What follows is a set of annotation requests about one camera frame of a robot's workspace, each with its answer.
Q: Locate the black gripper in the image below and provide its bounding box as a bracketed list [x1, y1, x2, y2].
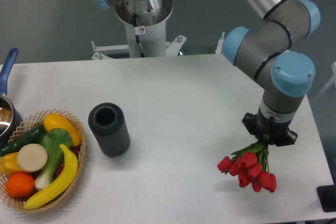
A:
[242, 112, 298, 146]

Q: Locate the red tulip bouquet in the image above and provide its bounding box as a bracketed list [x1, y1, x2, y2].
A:
[217, 135, 277, 193]

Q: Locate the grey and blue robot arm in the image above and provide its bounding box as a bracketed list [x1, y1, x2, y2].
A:
[94, 0, 321, 146]

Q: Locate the dark grey ribbed vase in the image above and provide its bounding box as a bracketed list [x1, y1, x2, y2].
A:
[88, 102, 130, 157]

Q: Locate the black device at table edge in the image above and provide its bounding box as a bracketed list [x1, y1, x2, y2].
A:
[317, 185, 335, 212]

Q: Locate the red vegetable in basket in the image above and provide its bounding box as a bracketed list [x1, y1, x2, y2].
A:
[54, 147, 79, 179]

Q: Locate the yellow banana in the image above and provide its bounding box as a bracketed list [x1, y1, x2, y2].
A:
[23, 144, 78, 210]

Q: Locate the green bok choy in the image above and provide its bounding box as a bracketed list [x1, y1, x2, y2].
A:
[35, 128, 72, 190]

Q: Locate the woven wicker basket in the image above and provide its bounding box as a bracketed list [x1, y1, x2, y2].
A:
[1, 109, 87, 212]

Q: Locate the green cucumber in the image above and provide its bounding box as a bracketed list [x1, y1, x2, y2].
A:
[1, 124, 46, 157]

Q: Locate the beige round disc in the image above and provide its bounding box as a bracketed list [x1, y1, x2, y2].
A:
[17, 144, 48, 172]

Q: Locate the orange fruit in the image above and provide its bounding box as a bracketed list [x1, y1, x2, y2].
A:
[5, 173, 35, 198]

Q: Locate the yellow bell pepper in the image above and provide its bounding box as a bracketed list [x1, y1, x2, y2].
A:
[1, 152, 25, 176]

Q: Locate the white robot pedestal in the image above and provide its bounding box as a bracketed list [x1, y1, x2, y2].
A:
[92, 0, 187, 60]

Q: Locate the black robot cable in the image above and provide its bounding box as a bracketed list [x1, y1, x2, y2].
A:
[132, 13, 145, 58]

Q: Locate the blue handled saucepan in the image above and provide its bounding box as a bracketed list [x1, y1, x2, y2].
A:
[1, 48, 22, 148]

